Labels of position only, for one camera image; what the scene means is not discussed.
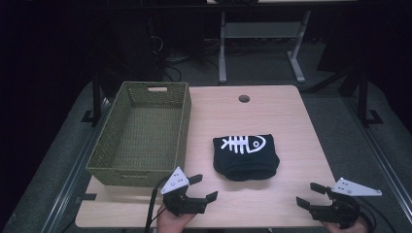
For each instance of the person's right hand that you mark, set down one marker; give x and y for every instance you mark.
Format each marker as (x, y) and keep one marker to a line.
(348, 227)

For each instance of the grey metal desk frame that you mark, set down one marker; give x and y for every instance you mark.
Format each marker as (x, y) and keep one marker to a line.
(262, 39)

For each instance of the person's left hand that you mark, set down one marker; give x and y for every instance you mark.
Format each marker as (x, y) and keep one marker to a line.
(171, 221)

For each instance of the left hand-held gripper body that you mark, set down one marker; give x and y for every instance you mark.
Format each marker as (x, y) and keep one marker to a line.
(177, 194)

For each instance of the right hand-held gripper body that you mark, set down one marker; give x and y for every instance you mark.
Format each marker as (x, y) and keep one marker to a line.
(343, 204)

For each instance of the green woven basket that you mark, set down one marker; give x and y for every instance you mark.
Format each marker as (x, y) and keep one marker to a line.
(142, 136)

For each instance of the black metal stand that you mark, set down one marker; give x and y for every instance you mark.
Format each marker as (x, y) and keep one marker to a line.
(364, 97)
(96, 97)

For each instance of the black garment fish-bone print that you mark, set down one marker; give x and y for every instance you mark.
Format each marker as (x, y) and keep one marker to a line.
(245, 157)

